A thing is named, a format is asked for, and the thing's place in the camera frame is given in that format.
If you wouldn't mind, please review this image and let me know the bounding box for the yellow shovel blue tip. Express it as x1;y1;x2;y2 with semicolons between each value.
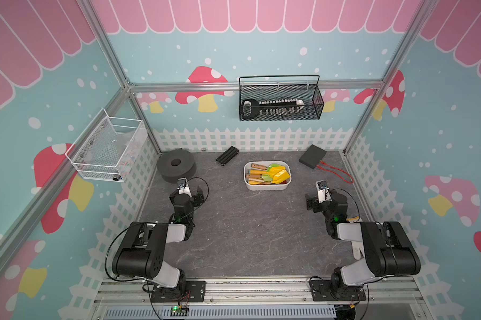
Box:
248;166;286;177

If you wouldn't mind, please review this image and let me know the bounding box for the black socket bit holder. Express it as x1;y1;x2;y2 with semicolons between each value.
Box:
239;98;304;120

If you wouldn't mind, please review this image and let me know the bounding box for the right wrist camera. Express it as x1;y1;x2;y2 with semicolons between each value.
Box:
316;180;331;203

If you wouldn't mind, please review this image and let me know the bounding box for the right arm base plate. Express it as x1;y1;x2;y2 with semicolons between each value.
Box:
308;277;367;303

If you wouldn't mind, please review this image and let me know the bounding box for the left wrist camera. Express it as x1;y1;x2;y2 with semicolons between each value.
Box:
177;177;192;197

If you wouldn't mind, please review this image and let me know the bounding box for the red cable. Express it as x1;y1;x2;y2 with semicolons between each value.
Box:
317;160;355;185

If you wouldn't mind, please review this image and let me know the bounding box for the white plastic storage box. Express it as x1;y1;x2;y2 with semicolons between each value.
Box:
243;161;292;191

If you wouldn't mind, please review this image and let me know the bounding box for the white work glove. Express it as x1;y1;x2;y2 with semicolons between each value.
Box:
347;216;364;260

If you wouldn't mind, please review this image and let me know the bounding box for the white wire wall basket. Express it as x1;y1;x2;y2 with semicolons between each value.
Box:
65;109;148;182

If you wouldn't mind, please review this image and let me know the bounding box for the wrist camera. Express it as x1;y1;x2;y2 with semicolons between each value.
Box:
177;177;192;197
316;180;331;203

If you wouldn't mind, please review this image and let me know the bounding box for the yellow shovel wooden handle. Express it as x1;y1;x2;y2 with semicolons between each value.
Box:
247;170;291;185

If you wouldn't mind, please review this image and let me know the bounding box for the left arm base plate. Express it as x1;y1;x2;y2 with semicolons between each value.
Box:
149;281;207;303

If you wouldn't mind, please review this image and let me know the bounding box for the small green circuit board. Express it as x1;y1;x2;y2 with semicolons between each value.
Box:
170;305;189;317

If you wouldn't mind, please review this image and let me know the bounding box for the black ribbed bar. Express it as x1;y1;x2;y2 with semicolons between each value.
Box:
216;146;240;166

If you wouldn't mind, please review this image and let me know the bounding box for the grey slotted cable duct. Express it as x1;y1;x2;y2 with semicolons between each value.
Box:
103;305;337;319

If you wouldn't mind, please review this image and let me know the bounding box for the green shovel wooden handle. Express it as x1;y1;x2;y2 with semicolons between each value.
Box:
246;174;272;183

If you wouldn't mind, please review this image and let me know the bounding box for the light green shovel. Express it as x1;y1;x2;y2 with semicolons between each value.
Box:
251;163;280;171

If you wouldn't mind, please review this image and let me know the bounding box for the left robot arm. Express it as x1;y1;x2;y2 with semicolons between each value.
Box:
105;187;207;295

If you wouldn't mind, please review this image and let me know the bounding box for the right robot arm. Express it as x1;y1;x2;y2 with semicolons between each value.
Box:
305;189;421;300

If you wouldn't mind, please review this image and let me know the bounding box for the black mesh wall basket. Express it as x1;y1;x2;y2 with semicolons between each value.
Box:
239;75;324;121

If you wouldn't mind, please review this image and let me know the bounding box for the dark grey foam roll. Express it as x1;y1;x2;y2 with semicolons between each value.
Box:
157;149;197;183

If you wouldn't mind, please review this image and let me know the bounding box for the black flat box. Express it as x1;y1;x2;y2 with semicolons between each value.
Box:
299;145;327;169

